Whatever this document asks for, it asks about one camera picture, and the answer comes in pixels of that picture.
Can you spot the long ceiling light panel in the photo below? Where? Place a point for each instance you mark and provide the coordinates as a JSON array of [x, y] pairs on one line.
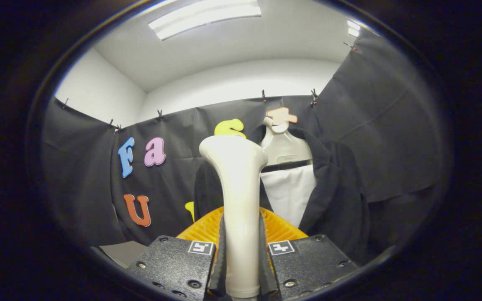
[[203, 16]]

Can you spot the black backdrop cloth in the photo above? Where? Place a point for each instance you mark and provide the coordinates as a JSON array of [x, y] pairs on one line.
[[383, 125]]

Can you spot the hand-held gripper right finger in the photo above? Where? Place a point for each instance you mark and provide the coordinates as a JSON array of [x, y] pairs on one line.
[[308, 263]]

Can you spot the grey cabinet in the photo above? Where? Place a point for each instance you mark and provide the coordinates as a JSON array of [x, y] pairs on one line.
[[124, 252]]

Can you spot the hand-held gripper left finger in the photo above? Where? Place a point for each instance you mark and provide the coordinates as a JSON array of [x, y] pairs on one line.
[[174, 263]]

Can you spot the small ceiling light panel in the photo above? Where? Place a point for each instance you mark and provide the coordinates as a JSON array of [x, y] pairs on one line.
[[353, 28]]

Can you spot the white shirt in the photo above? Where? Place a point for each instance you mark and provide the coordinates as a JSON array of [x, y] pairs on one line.
[[287, 192]]

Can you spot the black suit jacket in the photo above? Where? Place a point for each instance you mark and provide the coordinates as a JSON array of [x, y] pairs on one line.
[[337, 200]]

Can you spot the row of black backdrop clips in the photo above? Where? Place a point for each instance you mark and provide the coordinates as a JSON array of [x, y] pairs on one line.
[[263, 96]]

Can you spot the white garment steamer nozzle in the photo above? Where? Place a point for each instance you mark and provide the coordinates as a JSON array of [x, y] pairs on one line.
[[241, 209]]

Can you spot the white plastic hanger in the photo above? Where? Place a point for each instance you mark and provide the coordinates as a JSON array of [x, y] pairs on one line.
[[285, 148]]

